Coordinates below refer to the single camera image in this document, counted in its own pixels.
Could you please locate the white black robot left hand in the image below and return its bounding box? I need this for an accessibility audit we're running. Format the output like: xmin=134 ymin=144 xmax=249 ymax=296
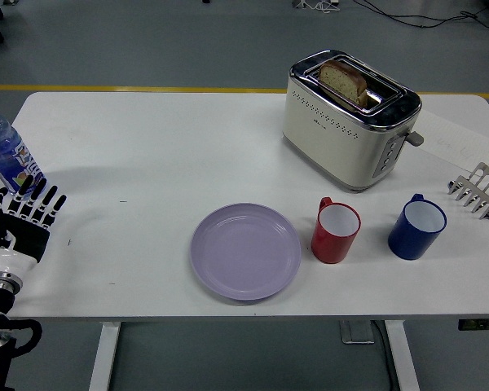
xmin=0 ymin=174 xmax=68 ymax=282

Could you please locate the white floor cable bundle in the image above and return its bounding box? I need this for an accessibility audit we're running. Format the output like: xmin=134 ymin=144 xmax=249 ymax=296
xmin=291 ymin=0 xmax=341 ymax=14

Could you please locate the black floor cable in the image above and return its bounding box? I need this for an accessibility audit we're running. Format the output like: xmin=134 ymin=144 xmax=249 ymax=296
xmin=352 ymin=0 xmax=489 ymax=32

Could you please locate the brown bread slice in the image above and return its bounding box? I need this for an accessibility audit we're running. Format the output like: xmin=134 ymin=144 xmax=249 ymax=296
xmin=319 ymin=59 xmax=369 ymax=105

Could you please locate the clear blue-label water bottle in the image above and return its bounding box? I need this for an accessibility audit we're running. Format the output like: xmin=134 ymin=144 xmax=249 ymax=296
xmin=0 ymin=101 xmax=46 ymax=196

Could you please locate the black table control panel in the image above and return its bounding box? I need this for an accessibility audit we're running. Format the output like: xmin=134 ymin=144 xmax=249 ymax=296
xmin=457 ymin=319 xmax=489 ymax=332

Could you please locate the white table leg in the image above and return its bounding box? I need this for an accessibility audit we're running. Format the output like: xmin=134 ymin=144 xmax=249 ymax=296
xmin=384 ymin=319 xmax=421 ymax=391
xmin=87 ymin=321 xmax=121 ymax=391

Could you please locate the white paper sheet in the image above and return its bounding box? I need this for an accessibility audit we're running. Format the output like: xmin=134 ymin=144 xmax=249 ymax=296
xmin=412 ymin=108 xmax=489 ymax=171

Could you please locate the grey under-table bracket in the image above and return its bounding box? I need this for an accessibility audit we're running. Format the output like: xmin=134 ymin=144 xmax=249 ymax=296
xmin=339 ymin=320 xmax=377 ymax=345

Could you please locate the red mug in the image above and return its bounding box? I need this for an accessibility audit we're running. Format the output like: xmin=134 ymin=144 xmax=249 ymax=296
xmin=310 ymin=196 xmax=362 ymax=265

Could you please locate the lilac round plate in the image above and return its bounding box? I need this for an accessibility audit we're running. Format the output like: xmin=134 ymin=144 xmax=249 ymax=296
xmin=189 ymin=202 xmax=302 ymax=302

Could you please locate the silver metal toast rack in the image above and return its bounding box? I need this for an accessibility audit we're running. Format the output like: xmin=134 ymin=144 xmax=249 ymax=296
xmin=447 ymin=161 xmax=489 ymax=221

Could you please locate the cream chrome toaster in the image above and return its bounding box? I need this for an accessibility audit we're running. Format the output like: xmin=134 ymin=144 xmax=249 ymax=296
xmin=280 ymin=49 xmax=425 ymax=193

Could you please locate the blue mug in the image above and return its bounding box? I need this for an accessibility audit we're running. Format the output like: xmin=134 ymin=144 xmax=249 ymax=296
xmin=386 ymin=193 xmax=448 ymax=261

